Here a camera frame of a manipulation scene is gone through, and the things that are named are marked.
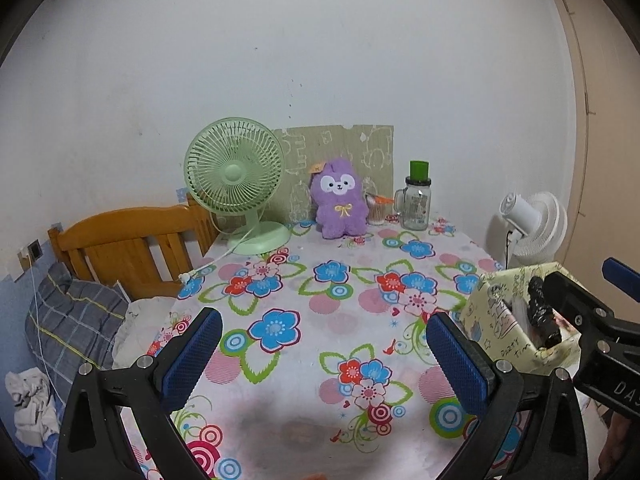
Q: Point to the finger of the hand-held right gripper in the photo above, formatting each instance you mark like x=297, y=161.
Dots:
x=622, y=277
x=575, y=302

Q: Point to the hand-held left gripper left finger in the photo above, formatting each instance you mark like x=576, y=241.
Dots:
x=192, y=355

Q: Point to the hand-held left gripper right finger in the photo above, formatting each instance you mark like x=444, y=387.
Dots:
x=460, y=365

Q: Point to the yellow printed storage box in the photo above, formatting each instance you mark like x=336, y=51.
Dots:
x=492, y=330

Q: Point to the person's right forearm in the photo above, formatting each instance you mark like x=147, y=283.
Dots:
x=617, y=440

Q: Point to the white bed cloth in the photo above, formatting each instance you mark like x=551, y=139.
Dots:
x=142, y=320

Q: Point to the white standing fan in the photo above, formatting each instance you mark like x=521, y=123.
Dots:
x=537, y=232

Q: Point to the grey plaid pillow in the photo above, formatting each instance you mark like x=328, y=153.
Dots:
x=70, y=320

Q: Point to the wooden bed headboard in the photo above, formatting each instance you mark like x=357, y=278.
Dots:
x=125, y=240

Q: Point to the floral tablecloth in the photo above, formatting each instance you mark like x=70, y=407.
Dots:
x=320, y=310

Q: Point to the beige door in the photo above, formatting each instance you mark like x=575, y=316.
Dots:
x=605, y=135

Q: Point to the glass mug jar green lid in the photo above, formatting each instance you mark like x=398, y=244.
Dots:
x=415, y=207

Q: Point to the crumpled white grey cloth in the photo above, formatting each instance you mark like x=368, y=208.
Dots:
x=32, y=405

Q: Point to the small glass cup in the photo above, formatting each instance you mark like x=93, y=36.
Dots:
x=376, y=212

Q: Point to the green desk fan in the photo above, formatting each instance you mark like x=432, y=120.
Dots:
x=232, y=172

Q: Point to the purple plush toy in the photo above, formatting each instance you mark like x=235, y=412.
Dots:
x=340, y=205

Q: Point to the green printed cardboard sheet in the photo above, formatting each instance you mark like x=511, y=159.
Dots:
x=345, y=142

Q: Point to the wall socket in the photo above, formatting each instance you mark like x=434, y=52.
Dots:
x=35, y=250

